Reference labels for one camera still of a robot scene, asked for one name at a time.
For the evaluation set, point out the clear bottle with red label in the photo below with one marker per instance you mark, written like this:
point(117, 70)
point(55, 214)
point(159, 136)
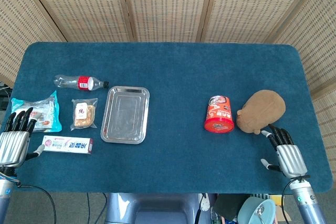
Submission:
point(84, 82)

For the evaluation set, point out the white toothpaste box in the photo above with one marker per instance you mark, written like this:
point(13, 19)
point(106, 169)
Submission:
point(68, 144)

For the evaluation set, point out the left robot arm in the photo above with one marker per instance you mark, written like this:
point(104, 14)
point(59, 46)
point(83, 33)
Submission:
point(4, 197)

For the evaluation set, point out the white plastic object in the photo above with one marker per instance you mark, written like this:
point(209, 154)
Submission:
point(205, 203)

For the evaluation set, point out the bread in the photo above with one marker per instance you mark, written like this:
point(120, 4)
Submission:
point(83, 115)

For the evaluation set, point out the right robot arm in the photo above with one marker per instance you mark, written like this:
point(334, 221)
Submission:
point(307, 200)

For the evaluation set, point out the metal spoon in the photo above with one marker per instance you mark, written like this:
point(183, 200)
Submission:
point(260, 209)

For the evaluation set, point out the woven folding screen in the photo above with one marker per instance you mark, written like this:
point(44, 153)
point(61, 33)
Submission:
point(168, 6)

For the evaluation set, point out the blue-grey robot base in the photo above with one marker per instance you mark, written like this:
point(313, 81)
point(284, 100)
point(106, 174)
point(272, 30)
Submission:
point(147, 208)

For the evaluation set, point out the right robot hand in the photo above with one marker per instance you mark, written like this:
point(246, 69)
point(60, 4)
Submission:
point(290, 158)

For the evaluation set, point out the blue table cloth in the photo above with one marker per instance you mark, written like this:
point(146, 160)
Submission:
point(178, 77)

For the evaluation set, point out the orange instant noodle cup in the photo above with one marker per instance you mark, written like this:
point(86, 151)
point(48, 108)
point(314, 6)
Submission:
point(219, 115)

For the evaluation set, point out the teal snack package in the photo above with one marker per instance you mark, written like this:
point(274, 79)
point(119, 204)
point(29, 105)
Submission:
point(48, 115)

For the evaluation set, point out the metal tray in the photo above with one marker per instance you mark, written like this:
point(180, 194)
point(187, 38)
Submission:
point(125, 115)

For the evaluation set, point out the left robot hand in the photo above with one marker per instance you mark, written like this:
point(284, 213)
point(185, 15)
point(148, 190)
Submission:
point(13, 145)

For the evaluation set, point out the brown plush toy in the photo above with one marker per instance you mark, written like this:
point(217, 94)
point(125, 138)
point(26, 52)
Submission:
point(262, 111)

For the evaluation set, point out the light blue bowl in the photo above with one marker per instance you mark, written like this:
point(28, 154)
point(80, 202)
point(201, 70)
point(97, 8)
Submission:
point(249, 214)

